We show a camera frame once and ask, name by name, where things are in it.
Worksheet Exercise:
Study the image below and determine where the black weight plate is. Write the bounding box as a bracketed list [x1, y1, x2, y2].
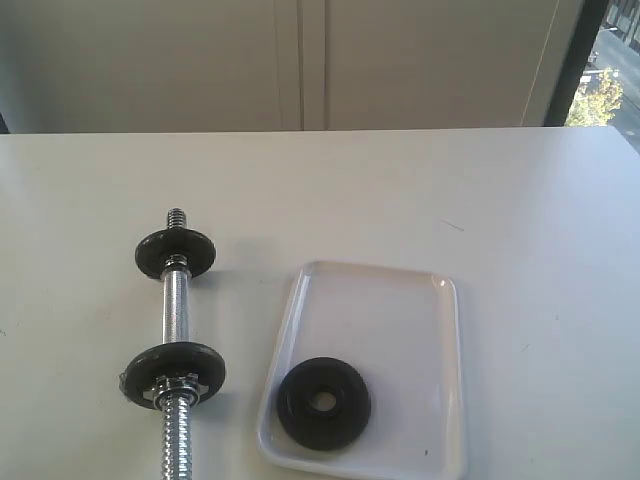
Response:
[135, 228, 216, 280]
[119, 342, 226, 410]
[276, 357, 372, 451]

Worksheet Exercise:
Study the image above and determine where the chrome threaded dumbbell bar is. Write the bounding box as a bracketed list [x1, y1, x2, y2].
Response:
[157, 206, 203, 480]

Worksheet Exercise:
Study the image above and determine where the white rectangular plastic tray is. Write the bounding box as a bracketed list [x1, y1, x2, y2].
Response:
[256, 262, 467, 479]

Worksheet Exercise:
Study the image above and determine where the silver star collar nut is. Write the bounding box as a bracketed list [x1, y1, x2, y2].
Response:
[142, 374, 209, 409]

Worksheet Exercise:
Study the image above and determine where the black window frame post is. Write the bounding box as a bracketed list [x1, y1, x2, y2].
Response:
[543, 0, 609, 127]

